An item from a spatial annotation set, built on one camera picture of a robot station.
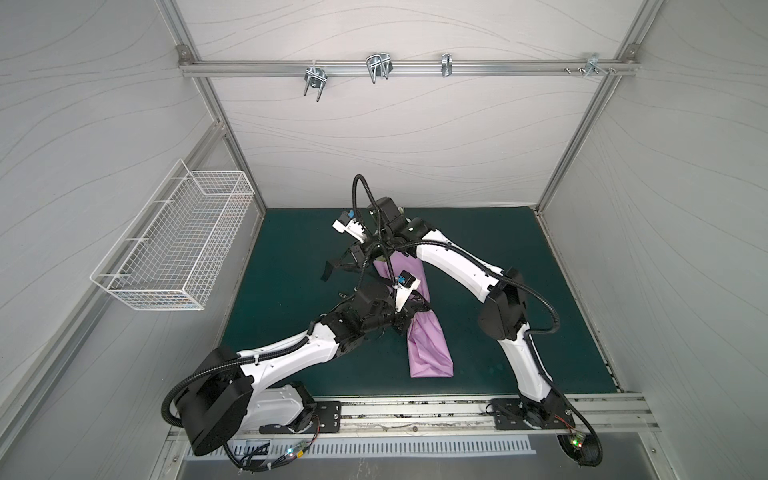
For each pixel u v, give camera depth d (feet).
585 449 2.36
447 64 2.56
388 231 2.19
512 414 2.33
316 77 2.61
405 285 2.21
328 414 2.42
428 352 2.61
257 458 2.27
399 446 2.31
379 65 2.51
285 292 3.42
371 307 1.97
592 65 2.51
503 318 1.74
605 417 2.45
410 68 2.61
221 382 1.51
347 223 2.35
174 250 2.26
